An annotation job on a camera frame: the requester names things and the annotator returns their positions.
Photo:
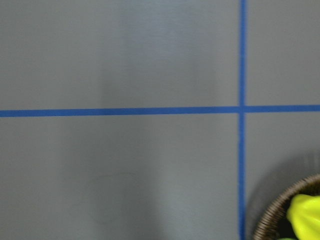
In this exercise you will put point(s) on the yellow starfruit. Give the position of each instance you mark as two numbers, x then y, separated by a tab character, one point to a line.
304	216

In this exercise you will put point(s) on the brown wicker basket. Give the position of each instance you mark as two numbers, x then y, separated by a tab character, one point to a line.
273	224

